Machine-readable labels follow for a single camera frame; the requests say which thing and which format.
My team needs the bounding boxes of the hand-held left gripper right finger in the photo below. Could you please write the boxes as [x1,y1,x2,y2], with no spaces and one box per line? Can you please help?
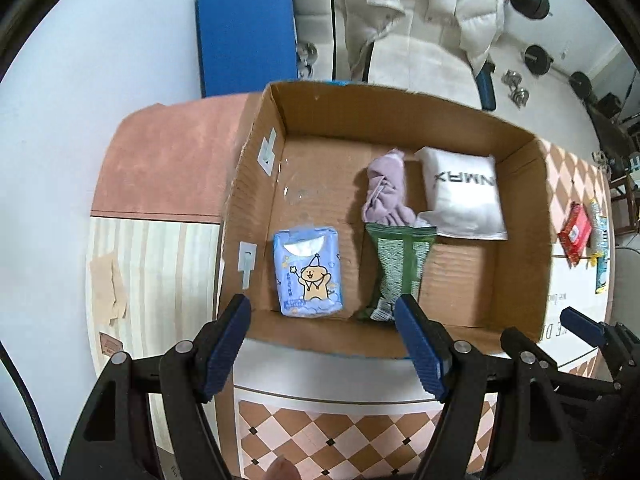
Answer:
[394,294,586,480]

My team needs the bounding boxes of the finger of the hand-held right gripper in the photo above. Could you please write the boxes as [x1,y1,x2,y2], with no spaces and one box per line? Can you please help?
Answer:
[560,307,640,396]

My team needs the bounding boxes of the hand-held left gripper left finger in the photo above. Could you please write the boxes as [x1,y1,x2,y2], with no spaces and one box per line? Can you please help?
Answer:
[60,294,252,480]

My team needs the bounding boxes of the cardboard box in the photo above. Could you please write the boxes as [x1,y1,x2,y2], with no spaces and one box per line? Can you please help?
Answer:
[215,80,556,361]

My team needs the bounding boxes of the person's left hand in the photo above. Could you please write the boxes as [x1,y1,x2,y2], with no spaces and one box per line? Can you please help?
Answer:
[267,457,301,480]

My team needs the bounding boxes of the yellow green snack packet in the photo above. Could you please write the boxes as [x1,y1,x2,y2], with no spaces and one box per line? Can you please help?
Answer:
[586,199,612,295]

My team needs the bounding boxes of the green patterned packet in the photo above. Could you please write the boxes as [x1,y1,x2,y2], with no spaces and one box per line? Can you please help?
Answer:
[354,222,438,323]

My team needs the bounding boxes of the red wet wipes packet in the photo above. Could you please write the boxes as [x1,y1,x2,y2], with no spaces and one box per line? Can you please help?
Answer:
[557,202,593,267]

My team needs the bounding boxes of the blue bear print tissue pack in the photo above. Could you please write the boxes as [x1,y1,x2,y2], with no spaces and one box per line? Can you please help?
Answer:
[272,225,346,318]

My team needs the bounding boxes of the white pillow pack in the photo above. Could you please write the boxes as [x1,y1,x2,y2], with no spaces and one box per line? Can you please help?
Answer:
[414,146,508,241]

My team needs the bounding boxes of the purple towel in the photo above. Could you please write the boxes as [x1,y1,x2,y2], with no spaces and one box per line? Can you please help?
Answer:
[361,147,418,228]

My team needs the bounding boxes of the black weight bench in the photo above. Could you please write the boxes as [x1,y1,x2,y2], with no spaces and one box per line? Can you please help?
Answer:
[590,92,640,171]

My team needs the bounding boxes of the chrome dumbbell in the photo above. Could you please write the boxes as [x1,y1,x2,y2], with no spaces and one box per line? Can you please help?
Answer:
[501,70,531,107]
[296,42,319,79]

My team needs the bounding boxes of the blue exercise mat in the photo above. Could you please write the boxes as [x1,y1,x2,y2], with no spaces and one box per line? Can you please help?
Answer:
[195,0,300,98]

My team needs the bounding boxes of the black cable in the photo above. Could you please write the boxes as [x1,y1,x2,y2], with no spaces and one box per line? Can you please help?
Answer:
[0,342,53,480]

